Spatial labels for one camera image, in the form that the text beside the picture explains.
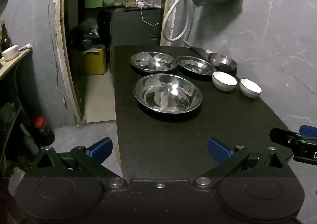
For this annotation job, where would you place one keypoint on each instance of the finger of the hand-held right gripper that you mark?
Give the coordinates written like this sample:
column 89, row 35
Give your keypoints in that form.
column 308, row 130
column 282, row 136

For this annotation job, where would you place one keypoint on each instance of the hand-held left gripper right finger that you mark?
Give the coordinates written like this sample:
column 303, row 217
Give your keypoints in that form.
column 219, row 150

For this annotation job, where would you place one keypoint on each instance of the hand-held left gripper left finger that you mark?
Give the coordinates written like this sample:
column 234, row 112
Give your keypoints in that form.
column 102, row 150

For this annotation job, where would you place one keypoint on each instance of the small white ceramic bowl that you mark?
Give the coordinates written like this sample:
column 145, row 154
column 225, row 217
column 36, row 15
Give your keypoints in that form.
column 250, row 87

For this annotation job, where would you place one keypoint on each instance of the wide white ceramic bowl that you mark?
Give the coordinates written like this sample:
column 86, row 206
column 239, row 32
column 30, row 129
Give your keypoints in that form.
column 224, row 80

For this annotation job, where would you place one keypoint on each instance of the small steel plate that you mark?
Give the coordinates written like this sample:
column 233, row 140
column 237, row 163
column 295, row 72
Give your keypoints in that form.
column 195, row 65

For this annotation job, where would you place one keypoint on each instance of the steel bowl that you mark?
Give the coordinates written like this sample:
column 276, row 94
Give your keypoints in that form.
column 223, row 61
column 153, row 61

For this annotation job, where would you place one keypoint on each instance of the red-capped sauce bottle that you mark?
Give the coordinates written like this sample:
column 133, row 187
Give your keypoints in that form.
column 44, row 134

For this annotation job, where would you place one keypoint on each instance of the green bottle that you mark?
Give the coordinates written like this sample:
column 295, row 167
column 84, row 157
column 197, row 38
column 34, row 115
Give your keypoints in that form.
column 31, row 144

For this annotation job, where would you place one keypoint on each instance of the yellow box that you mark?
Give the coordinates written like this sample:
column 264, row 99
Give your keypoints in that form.
column 92, row 64

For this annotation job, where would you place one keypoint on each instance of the white plastic bottle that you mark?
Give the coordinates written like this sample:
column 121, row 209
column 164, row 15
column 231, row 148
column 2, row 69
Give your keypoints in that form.
column 16, row 179

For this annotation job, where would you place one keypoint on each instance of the kitchen cleaver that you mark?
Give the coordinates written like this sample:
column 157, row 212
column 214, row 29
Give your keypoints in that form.
column 198, row 50

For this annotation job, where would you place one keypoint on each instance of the black plastic bag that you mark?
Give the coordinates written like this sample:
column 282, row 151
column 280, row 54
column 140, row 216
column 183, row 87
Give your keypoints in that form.
column 85, row 33

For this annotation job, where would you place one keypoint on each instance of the wooden shelf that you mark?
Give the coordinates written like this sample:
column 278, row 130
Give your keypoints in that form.
column 14, row 63

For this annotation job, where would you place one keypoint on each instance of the dark grey cabinet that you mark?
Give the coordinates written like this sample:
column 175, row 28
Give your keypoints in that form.
column 131, row 30

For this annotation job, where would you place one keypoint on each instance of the white spoon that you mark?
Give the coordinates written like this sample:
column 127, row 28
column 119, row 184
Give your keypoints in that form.
column 24, row 47

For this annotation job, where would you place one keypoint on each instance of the plain white bowl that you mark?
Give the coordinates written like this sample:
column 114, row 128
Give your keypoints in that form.
column 10, row 52

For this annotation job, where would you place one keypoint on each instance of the dark glass bottle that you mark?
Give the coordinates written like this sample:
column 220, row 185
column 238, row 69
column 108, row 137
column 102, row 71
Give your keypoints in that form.
column 5, row 40

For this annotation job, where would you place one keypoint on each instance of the green box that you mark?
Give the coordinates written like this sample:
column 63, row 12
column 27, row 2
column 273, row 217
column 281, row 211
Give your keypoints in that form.
column 93, row 2

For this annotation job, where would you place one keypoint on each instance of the pale door frame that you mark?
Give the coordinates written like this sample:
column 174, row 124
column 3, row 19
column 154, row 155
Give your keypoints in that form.
column 62, row 40

